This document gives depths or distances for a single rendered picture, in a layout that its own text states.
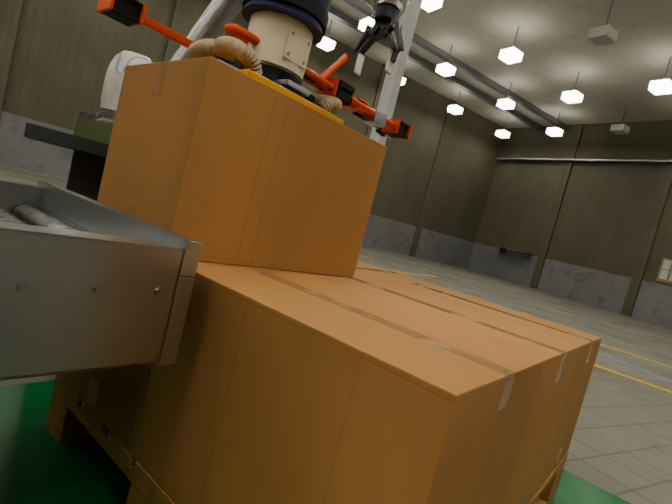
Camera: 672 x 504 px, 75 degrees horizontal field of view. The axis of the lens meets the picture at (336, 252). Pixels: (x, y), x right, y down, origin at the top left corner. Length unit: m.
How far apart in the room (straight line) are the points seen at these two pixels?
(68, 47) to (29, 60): 1.00
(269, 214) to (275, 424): 0.52
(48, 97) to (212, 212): 13.65
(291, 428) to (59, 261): 0.38
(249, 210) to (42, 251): 0.48
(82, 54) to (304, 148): 13.73
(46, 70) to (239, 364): 14.05
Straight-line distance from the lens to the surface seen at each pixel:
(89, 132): 1.62
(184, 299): 0.77
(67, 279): 0.68
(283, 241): 1.09
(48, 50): 14.70
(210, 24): 1.92
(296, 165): 1.08
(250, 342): 0.73
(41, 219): 1.16
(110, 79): 1.75
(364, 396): 0.59
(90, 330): 0.71
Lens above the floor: 0.70
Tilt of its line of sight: 4 degrees down
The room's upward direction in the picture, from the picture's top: 14 degrees clockwise
